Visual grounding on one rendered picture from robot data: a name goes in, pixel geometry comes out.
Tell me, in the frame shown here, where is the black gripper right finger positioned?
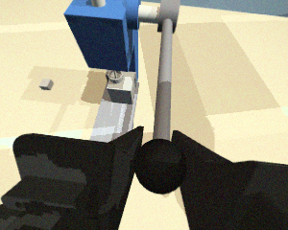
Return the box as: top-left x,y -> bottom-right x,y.
171,130 -> 288,230

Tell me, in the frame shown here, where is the tan block with round hole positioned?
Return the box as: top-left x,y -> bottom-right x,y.
107,71 -> 135,104

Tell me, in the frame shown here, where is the small white cube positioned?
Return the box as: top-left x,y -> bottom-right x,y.
39,79 -> 54,90

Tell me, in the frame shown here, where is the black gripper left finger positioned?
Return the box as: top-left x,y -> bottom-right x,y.
12,126 -> 144,230

